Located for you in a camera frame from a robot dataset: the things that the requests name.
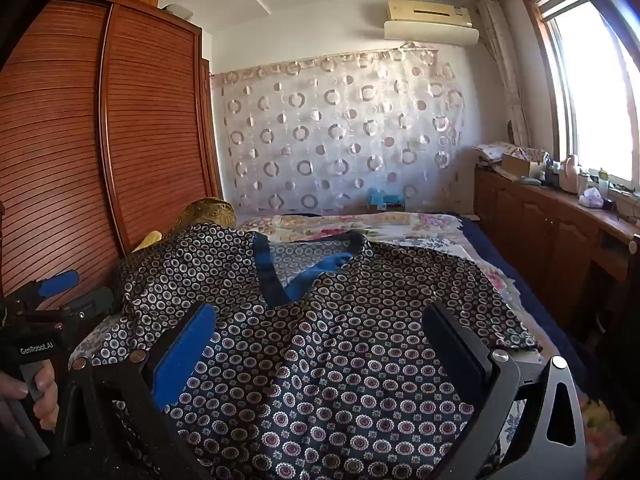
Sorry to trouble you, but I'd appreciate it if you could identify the floral bed blanket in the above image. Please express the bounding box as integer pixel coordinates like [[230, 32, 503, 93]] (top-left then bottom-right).
[[67, 211, 556, 480]]

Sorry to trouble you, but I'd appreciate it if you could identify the wooden louvered wardrobe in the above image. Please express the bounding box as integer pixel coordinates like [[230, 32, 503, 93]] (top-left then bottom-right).
[[0, 0, 224, 306]]

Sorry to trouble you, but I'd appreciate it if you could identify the wall air conditioner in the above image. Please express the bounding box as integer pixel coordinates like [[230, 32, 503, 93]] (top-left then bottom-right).
[[383, 0, 480, 44]]

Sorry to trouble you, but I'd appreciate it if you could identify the circle-patterned sheer curtain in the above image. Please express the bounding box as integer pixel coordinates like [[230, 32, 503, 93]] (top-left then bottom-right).
[[211, 42, 466, 214]]

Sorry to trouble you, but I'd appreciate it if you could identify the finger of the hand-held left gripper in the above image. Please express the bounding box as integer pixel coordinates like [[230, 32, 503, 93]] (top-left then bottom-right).
[[10, 270, 81, 311]]

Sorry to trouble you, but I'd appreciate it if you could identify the cardboard box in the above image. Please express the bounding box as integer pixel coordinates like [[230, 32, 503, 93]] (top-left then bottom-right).
[[500, 153, 544, 179]]

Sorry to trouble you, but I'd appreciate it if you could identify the navy circle-patterned shirt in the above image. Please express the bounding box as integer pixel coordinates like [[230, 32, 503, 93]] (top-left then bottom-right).
[[95, 224, 540, 480]]

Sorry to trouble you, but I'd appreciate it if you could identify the yellow plush toy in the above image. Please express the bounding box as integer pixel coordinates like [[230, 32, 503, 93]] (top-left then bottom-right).
[[132, 230, 163, 253]]

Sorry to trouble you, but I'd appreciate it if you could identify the blue plastic toy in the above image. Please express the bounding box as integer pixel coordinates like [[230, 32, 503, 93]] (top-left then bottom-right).
[[366, 189, 405, 214]]

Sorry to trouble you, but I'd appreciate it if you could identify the beige window drape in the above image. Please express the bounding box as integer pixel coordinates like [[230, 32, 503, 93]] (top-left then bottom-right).
[[477, 0, 531, 148]]

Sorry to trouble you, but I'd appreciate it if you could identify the floral folded cloth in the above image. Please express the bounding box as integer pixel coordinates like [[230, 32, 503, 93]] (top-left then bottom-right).
[[472, 142, 548, 167]]

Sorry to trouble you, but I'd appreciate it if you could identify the person's left hand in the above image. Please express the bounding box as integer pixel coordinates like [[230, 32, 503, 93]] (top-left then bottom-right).
[[0, 360, 60, 438]]

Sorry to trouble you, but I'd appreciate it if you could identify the wooden window cabinet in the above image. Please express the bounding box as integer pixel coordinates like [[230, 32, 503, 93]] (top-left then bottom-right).
[[473, 166, 640, 341]]

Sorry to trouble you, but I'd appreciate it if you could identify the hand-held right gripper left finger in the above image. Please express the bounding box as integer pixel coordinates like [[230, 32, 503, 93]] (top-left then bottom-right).
[[70, 302, 218, 480]]

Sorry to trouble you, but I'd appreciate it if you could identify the brown plush toy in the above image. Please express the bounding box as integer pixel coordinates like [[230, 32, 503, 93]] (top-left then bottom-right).
[[117, 197, 238, 281]]

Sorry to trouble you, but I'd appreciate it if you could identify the window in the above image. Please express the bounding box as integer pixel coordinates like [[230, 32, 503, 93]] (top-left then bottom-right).
[[520, 0, 640, 191]]

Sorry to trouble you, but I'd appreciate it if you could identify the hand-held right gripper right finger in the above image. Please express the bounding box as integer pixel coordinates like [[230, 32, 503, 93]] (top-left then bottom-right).
[[423, 302, 587, 480]]

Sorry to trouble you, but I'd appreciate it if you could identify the cream plastic bottle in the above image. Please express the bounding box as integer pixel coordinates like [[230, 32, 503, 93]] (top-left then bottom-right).
[[559, 155, 581, 192]]

